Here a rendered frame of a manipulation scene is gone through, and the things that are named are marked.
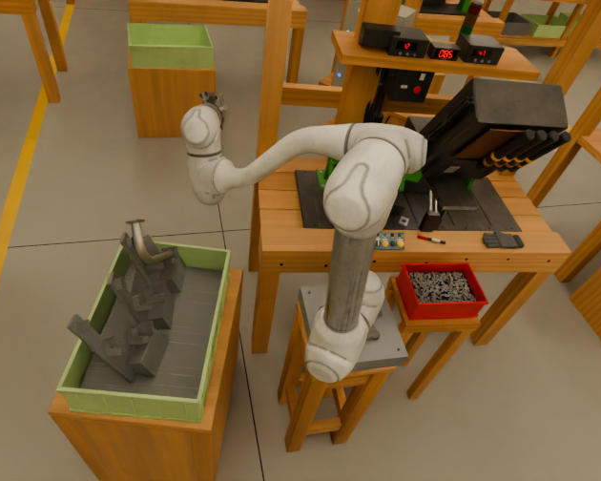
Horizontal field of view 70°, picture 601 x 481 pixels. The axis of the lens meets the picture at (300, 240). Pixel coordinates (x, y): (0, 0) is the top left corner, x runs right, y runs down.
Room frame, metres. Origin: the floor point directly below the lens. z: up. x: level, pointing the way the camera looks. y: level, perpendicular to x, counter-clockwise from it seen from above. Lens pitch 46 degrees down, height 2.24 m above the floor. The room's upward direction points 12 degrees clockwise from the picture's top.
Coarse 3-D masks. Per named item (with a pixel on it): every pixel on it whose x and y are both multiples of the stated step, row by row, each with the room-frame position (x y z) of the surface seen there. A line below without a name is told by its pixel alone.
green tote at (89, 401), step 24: (120, 264) 0.96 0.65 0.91; (192, 264) 1.07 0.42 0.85; (216, 264) 1.08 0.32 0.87; (96, 312) 0.73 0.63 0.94; (216, 312) 0.81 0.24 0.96; (216, 336) 0.78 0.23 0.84; (72, 360) 0.54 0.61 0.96; (72, 384) 0.49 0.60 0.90; (72, 408) 0.45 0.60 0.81; (96, 408) 0.46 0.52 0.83; (120, 408) 0.47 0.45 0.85; (144, 408) 0.47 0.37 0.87; (168, 408) 0.48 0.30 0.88; (192, 408) 0.49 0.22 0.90
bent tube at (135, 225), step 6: (126, 222) 0.93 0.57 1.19; (132, 222) 0.94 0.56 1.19; (138, 222) 0.95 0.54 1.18; (132, 228) 0.93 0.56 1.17; (138, 228) 0.93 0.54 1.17; (138, 234) 0.92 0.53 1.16; (138, 240) 0.90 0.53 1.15; (138, 246) 0.89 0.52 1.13; (144, 246) 0.90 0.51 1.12; (138, 252) 0.88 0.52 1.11; (144, 252) 0.89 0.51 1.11; (168, 252) 1.01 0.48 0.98; (144, 258) 0.88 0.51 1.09; (150, 258) 0.89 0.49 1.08; (156, 258) 0.93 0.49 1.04; (162, 258) 0.96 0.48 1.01; (168, 258) 0.99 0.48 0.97; (150, 264) 0.89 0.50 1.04
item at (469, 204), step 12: (432, 180) 1.59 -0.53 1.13; (444, 180) 1.61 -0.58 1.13; (456, 180) 1.63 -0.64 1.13; (432, 192) 1.54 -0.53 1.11; (444, 192) 1.52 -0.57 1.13; (456, 192) 1.54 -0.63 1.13; (468, 192) 1.56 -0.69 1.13; (444, 204) 1.44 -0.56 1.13; (456, 204) 1.46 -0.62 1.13; (468, 204) 1.47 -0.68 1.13
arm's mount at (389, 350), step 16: (304, 288) 1.02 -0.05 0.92; (320, 288) 1.03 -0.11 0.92; (304, 304) 0.94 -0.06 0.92; (320, 304) 0.96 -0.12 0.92; (384, 304) 1.02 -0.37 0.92; (304, 320) 0.90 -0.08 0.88; (384, 320) 0.95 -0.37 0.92; (384, 336) 0.88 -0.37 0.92; (400, 336) 0.89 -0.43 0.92; (368, 352) 0.80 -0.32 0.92; (384, 352) 0.81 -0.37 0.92; (400, 352) 0.82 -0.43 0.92; (368, 368) 0.77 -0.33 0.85
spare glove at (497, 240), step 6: (486, 234) 1.55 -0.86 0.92; (492, 234) 1.56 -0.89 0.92; (498, 234) 1.56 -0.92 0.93; (504, 234) 1.57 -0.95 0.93; (510, 234) 1.58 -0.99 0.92; (486, 240) 1.50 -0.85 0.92; (492, 240) 1.51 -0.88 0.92; (498, 240) 1.52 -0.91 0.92; (504, 240) 1.52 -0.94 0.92; (510, 240) 1.53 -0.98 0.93; (516, 240) 1.55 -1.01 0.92; (492, 246) 1.48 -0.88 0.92; (498, 246) 1.49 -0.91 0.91; (504, 246) 1.49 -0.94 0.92; (510, 246) 1.50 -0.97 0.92; (516, 246) 1.51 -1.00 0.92; (522, 246) 1.52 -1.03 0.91
